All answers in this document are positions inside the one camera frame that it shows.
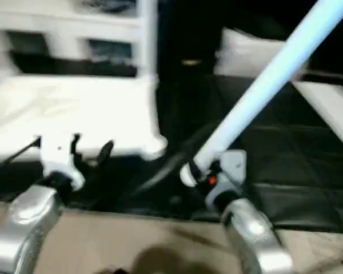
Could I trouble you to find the white plastic table top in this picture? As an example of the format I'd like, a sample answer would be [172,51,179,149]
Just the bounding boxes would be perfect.
[0,76,169,164]

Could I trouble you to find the black work mat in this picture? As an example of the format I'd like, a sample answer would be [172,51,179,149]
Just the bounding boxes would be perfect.
[0,54,343,233]

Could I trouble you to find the white plastic table leg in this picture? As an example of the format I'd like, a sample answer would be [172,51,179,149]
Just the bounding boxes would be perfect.
[179,0,343,189]
[137,0,160,82]

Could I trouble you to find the white cabinet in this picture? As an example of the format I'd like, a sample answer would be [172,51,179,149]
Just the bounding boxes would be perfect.
[0,0,158,76]

